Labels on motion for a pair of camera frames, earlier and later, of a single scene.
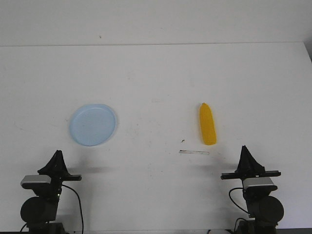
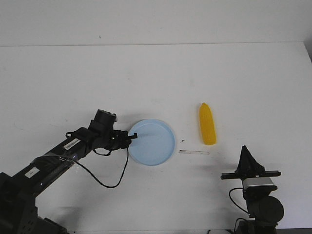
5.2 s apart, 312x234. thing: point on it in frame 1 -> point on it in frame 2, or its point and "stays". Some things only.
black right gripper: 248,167 stays
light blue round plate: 93,125 -> 155,143
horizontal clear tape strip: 195,152 stays
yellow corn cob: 207,124 stays
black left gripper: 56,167 -> 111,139
